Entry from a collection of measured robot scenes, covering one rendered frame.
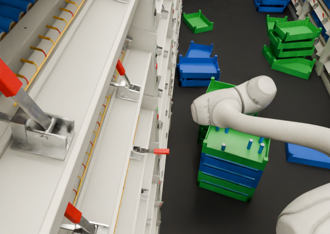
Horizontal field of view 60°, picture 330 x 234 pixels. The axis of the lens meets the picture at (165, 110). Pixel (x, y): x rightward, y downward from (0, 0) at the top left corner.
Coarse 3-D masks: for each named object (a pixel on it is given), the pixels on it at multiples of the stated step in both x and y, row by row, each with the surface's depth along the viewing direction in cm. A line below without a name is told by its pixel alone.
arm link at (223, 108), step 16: (208, 96) 95; (224, 96) 93; (192, 112) 97; (208, 112) 93; (224, 112) 89; (240, 112) 93; (240, 128) 84; (256, 128) 80; (272, 128) 77; (288, 128) 75; (304, 128) 73; (320, 128) 71; (304, 144) 73; (320, 144) 69
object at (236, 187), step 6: (198, 174) 155; (204, 174) 153; (210, 180) 155; (216, 180) 153; (222, 180) 151; (228, 186) 152; (234, 186) 150; (240, 186) 148; (246, 192) 150; (252, 192) 148
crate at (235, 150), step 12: (216, 132) 149; (228, 132) 149; (240, 132) 149; (204, 144) 136; (216, 144) 144; (228, 144) 144; (240, 144) 144; (252, 144) 144; (264, 144) 144; (216, 156) 139; (228, 156) 136; (240, 156) 132; (252, 156) 139; (264, 156) 139; (264, 168) 132
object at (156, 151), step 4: (140, 148) 66; (156, 148) 67; (160, 148) 67; (164, 148) 67; (140, 152) 67; (144, 152) 67; (148, 152) 67; (152, 152) 66; (156, 152) 66; (160, 152) 66; (164, 152) 66; (168, 152) 66
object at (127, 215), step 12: (144, 96) 76; (144, 108) 79; (144, 120) 77; (144, 132) 74; (144, 144) 71; (144, 156) 69; (132, 168) 66; (144, 168) 67; (132, 180) 64; (132, 192) 62; (132, 204) 60; (120, 216) 58; (132, 216) 58; (120, 228) 56; (132, 228) 57
